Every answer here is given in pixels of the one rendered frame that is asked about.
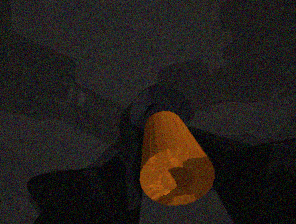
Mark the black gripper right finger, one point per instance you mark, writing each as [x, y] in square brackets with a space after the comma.
[244, 173]

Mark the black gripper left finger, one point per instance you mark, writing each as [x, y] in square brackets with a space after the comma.
[115, 185]

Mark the orange knob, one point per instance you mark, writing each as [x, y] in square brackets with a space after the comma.
[174, 168]

